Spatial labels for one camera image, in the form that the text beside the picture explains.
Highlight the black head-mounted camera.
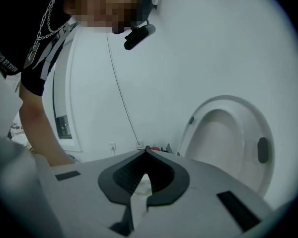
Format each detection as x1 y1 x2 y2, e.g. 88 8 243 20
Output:
123 23 156 51

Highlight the silver chain necklace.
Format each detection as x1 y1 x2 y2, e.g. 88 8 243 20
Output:
23 0 74 70

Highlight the white oval toilet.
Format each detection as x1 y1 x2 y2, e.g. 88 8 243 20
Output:
133 95 276 200

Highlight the person's left forearm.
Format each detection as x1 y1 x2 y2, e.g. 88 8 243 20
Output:
18 84 76 168

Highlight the person's face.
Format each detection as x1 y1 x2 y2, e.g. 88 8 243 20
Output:
63 0 145 34

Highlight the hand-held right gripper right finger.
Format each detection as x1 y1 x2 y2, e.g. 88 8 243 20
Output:
128 147 274 238

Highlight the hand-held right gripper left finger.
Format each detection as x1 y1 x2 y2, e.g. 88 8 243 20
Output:
39 147 147 238

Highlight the person's black printed t-shirt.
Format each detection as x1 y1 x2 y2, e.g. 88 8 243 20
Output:
0 0 77 97

